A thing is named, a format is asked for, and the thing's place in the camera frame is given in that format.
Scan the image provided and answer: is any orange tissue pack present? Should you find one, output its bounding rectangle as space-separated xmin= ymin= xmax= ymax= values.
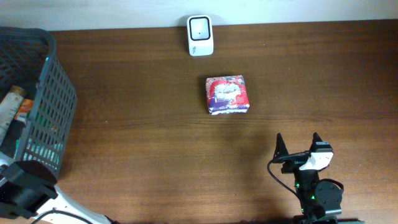
xmin=14 ymin=99 xmax=34 ymax=124

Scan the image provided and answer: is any teal wet wipes pack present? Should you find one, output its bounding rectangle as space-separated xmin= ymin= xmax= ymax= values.
xmin=14 ymin=138 xmax=64 ymax=170

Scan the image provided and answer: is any grey plastic mesh basket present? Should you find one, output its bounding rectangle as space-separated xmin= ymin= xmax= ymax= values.
xmin=1 ymin=27 xmax=78 ymax=176

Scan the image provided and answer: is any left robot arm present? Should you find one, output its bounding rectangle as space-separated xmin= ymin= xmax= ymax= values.
xmin=1 ymin=154 xmax=116 ymax=224

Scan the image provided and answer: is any red purple tissue package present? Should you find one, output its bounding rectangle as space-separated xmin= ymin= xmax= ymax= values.
xmin=205 ymin=75 xmax=250 ymax=115

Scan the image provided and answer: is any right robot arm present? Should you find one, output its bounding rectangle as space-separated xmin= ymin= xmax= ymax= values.
xmin=267 ymin=133 xmax=344 ymax=223

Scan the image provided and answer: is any white bamboo print tube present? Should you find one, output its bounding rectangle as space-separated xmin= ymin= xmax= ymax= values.
xmin=0 ymin=85 xmax=25 ymax=144

